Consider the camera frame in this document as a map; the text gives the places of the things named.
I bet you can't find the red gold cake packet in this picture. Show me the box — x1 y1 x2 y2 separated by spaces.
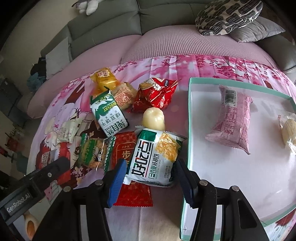
111 131 154 207

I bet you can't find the white green walnut cake packet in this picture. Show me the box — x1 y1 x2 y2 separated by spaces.
123 126 186 187

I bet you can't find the tan orange-print snack packet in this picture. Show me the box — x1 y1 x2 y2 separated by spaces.
111 82 137 110

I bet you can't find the red triangular snack bag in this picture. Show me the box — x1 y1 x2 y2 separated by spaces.
131 77 179 113

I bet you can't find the green clear cracker packet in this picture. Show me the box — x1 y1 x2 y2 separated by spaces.
78 133 116 173

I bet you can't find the white crumpled snack packet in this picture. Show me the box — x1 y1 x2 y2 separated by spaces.
57 118 83 144

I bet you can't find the teal white shallow box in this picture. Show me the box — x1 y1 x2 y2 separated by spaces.
188 78 295 240

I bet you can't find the pink barcode snack packet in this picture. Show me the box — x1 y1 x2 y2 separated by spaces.
205 85 253 155

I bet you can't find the green white biscuit packet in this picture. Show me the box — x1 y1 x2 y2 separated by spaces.
90 88 129 137

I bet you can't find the pink cherry blossom cloth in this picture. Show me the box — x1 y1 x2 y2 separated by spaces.
27 55 295 240

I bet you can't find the cream jelly cup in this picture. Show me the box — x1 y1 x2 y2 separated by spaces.
142 107 166 131

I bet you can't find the clear pastry packet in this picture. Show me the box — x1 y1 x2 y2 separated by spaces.
277 113 296 154

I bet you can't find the yellow snack packet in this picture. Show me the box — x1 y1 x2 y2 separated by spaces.
90 67 120 92

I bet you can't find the light grey small pillow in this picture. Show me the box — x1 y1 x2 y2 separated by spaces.
45 37 70 80

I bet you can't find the pink sofa seat cover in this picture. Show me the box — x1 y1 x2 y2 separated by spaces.
26 24 278 119

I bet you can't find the black white patterned pillow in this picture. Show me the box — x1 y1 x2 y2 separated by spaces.
195 0 263 36

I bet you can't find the grey white plush toy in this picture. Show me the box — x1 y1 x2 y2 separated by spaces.
72 0 103 16

